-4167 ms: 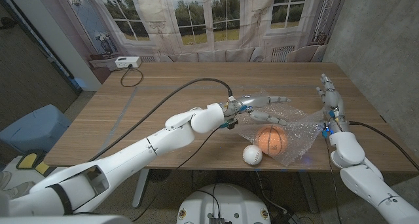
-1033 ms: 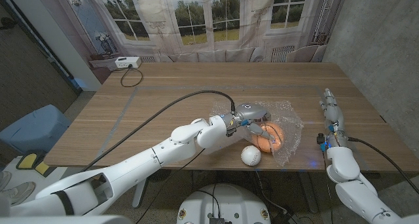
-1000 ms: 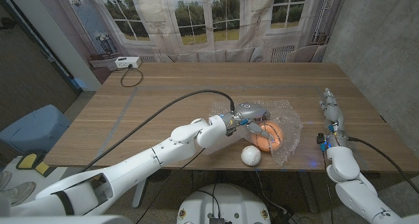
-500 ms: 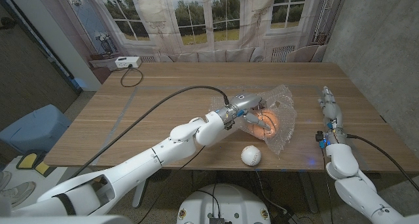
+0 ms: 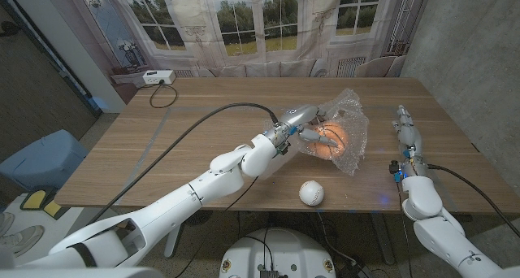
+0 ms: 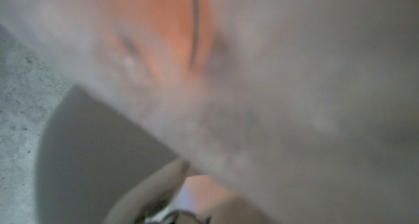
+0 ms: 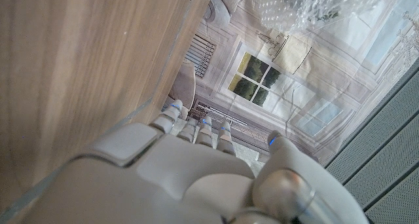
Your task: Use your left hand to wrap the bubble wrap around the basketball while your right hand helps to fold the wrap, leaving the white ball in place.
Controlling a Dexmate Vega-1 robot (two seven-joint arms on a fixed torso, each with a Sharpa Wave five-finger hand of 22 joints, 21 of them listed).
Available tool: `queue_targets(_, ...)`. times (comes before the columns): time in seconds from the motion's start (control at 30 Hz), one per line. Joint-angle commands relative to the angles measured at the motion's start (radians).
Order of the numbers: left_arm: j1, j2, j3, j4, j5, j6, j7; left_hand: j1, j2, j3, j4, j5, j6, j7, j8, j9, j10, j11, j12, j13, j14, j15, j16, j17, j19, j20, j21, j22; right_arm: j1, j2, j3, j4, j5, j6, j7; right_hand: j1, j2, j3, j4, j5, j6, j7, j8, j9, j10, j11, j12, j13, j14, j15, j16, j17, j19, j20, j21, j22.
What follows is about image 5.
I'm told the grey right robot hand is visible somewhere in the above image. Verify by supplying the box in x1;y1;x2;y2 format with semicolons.
392;105;424;159

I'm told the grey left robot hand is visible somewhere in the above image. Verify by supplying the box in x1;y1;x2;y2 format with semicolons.
278;104;340;149

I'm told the orange mini basketball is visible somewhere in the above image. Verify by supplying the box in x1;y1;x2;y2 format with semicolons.
310;121;349;160

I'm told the clear bubble wrap sheet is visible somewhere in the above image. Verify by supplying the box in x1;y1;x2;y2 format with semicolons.
263;88;370;177

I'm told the white baseball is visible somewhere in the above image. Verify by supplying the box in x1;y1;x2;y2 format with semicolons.
298;180;325;207

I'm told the white table leg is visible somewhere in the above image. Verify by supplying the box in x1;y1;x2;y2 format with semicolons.
164;224;182;258
371;212;395;266

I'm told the printed window backdrop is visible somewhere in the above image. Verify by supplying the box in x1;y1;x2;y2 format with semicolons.
72;0;434;79

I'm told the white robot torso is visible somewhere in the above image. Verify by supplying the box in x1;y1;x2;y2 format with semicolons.
219;228;337;278

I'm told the white power strip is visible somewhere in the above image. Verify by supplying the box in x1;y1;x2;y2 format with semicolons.
142;69;177;86

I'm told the blue plastic chair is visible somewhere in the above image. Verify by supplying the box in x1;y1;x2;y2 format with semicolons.
0;129;89;192

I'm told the yellow and black floor object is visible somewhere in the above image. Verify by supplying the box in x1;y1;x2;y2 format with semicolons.
19;188;62;220

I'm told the grey sneaker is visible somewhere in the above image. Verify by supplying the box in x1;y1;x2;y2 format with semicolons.
0;224;45;258

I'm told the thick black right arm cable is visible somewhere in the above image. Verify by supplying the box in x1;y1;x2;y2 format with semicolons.
426;163;520;238

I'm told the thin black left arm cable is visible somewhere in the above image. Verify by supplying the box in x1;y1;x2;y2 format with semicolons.
174;176;261;278

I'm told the black power strip cable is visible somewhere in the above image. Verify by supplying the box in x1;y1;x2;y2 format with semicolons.
149;81;179;109

